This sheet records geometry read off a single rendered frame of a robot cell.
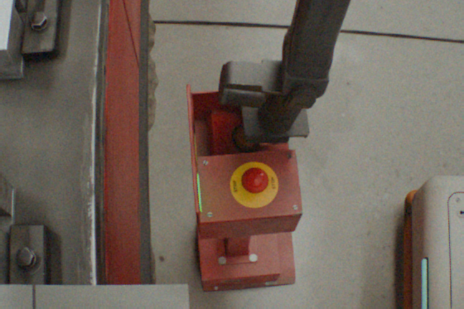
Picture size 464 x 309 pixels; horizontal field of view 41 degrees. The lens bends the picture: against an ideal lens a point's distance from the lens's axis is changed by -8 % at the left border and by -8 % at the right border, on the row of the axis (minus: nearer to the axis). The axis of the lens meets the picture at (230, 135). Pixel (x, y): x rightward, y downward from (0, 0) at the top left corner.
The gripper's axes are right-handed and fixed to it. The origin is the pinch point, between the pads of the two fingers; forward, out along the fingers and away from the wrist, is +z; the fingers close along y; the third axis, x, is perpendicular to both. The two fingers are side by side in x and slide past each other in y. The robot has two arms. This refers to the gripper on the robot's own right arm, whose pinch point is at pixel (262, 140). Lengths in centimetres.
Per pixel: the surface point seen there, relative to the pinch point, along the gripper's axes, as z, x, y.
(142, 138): 69, -31, 14
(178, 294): -24.9, 29.5, 18.7
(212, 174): -4.8, 7.6, 9.7
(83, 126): -11.2, 2.3, 29.2
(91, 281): -10.5, 24.9, 28.8
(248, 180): -8.5, 10.0, 5.3
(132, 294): -24.0, 29.2, 23.9
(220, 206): -4.8, 12.7, 8.9
